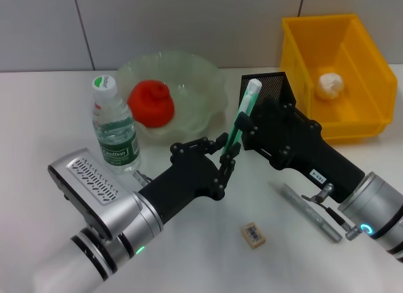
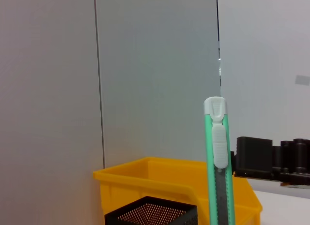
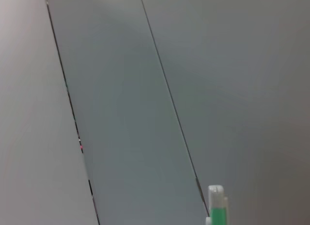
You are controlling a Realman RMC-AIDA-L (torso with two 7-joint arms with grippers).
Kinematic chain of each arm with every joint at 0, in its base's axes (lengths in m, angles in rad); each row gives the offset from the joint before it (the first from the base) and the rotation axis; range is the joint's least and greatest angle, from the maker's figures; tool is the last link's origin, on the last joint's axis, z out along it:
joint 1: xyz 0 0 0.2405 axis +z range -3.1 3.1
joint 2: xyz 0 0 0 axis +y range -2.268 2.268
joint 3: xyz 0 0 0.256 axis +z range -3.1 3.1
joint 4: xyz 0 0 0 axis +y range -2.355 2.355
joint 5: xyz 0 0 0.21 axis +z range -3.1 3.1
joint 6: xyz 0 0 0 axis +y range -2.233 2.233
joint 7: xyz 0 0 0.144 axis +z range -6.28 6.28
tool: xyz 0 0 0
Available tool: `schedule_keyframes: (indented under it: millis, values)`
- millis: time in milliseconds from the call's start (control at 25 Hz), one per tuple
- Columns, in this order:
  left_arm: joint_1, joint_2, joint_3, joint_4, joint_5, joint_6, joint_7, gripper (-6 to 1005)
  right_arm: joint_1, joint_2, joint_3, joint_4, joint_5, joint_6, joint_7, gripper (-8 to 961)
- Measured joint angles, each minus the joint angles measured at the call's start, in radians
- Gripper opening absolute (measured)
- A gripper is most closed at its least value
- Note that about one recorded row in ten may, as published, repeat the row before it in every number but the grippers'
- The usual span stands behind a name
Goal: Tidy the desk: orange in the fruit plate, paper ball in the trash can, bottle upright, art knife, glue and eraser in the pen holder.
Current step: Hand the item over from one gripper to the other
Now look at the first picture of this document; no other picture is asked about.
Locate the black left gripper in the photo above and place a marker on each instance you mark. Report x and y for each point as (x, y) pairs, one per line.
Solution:
(185, 176)

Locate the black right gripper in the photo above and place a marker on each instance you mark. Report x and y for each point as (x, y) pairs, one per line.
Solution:
(299, 148)

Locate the green utility knife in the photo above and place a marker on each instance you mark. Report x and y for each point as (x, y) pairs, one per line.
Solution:
(244, 113)

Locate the white paper ball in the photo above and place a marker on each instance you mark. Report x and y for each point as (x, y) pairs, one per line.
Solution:
(330, 86)

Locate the orange fruit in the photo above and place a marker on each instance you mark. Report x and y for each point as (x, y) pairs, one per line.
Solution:
(151, 107)

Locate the grey glitter pen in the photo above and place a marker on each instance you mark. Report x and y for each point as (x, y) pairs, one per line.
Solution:
(296, 200)

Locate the beige barcode eraser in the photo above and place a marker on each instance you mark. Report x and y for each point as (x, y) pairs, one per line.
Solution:
(253, 236)

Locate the clear green-label water bottle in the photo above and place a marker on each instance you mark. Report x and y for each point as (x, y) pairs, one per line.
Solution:
(116, 141)

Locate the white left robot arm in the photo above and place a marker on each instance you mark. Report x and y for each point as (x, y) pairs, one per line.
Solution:
(78, 267)

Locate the black mesh pen holder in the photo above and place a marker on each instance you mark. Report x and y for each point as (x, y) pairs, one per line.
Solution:
(274, 83)

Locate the clear wavy glass fruit bowl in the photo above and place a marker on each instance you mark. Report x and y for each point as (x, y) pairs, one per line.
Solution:
(195, 85)

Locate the yellow plastic storage bin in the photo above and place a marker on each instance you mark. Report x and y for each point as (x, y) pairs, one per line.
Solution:
(362, 85)

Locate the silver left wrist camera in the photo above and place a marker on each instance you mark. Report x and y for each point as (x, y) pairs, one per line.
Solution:
(91, 179)

